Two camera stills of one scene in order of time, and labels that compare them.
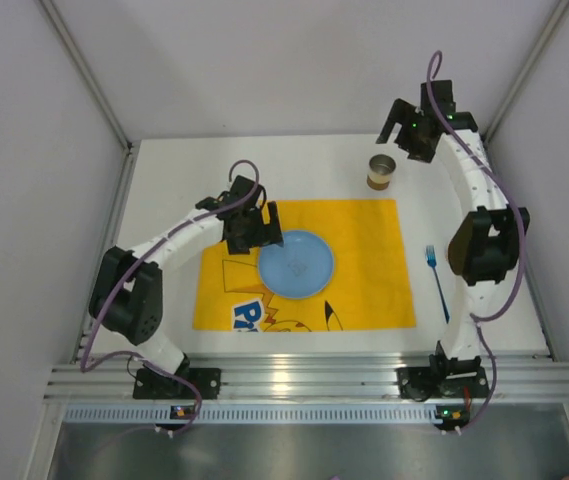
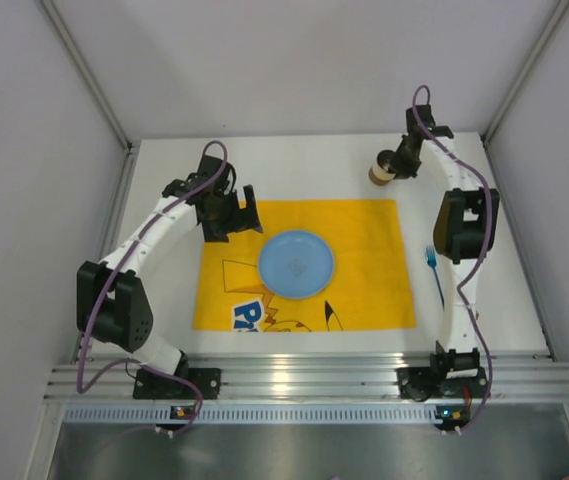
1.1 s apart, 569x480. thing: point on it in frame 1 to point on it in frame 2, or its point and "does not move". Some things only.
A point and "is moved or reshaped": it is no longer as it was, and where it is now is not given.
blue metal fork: x=430 y=255 does not move
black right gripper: x=403 y=126 to x=397 y=163
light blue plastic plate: x=300 y=269 does not move
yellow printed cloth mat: x=370 y=288 does not move
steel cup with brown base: x=381 y=167 is moved or reshaped
